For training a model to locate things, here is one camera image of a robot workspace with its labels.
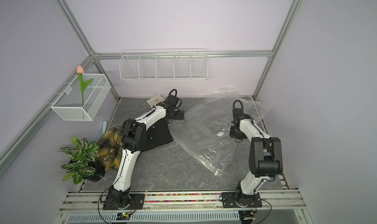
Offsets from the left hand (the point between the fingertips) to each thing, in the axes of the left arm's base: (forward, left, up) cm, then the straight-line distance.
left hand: (179, 116), depth 104 cm
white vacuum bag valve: (-15, -27, -2) cm, 31 cm away
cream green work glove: (+21, +20, -4) cm, 30 cm away
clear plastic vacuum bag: (-7, -17, -5) cm, 19 cm away
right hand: (-19, -38, +1) cm, 42 cm away
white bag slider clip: (-40, -20, -3) cm, 45 cm away
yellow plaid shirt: (-20, +43, -1) cm, 47 cm away
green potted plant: (-37, +40, +19) cm, 58 cm away
